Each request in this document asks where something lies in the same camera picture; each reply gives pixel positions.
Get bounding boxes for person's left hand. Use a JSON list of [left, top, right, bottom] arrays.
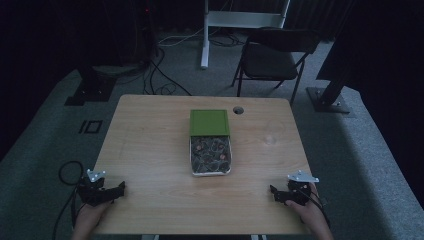
[[73, 199, 114, 234]]

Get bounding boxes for person's right hand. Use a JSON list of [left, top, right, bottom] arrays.
[[285, 182, 328, 231]]

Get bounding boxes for black floor cables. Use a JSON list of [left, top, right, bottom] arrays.
[[113, 46, 193, 98]]

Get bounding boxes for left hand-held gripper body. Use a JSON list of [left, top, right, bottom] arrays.
[[76, 168, 114, 207]]

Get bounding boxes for dark equipment tower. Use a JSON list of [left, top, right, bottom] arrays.
[[132, 0, 159, 66]]

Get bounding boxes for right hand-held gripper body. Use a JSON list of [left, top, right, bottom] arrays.
[[281, 169, 320, 207]]

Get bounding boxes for green box sleeve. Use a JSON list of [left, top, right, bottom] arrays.
[[189, 109, 231, 138]]

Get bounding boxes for white floor cable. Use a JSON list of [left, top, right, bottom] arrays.
[[157, 27, 205, 48]]

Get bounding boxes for black stand with base plate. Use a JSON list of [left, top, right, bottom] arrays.
[[305, 0, 364, 115], [64, 65, 118, 107]]

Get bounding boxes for white patterned drawer tray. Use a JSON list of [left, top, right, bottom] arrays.
[[188, 134, 233, 177]]

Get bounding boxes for black folding chair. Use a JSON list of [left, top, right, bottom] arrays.
[[231, 27, 322, 105]]

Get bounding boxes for white metal stand frame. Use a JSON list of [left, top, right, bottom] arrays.
[[200, 0, 292, 70]]

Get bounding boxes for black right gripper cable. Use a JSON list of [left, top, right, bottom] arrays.
[[308, 190, 332, 230]]

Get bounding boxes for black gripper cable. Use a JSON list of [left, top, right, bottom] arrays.
[[50, 160, 85, 240], [308, 190, 332, 230]]

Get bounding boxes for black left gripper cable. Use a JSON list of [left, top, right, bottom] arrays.
[[50, 160, 85, 240]]

